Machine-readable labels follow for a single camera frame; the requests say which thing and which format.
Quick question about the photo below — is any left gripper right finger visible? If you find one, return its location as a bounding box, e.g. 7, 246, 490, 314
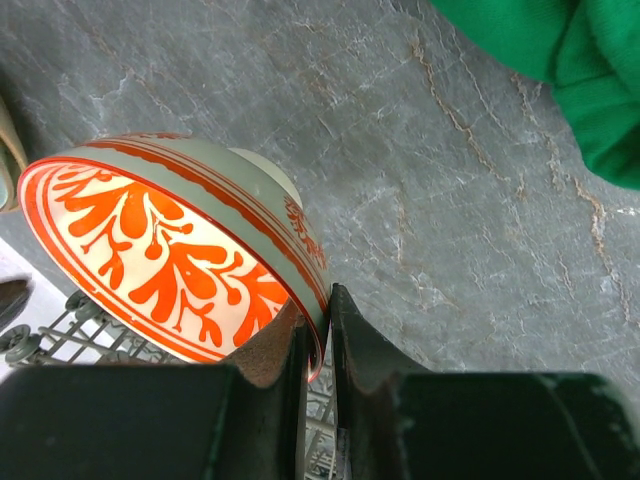
330, 284, 639, 479

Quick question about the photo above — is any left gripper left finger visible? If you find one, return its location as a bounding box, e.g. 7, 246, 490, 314
1, 303, 308, 479

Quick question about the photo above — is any white red patterned bowl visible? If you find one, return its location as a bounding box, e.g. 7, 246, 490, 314
18, 133, 331, 378

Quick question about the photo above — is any beige bird plate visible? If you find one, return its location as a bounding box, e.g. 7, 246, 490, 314
0, 100, 28, 213

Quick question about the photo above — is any green cloth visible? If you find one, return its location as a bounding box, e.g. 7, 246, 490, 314
434, 0, 639, 190

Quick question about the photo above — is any grey wire dish rack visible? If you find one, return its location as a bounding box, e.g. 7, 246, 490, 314
1, 293, 333, 479

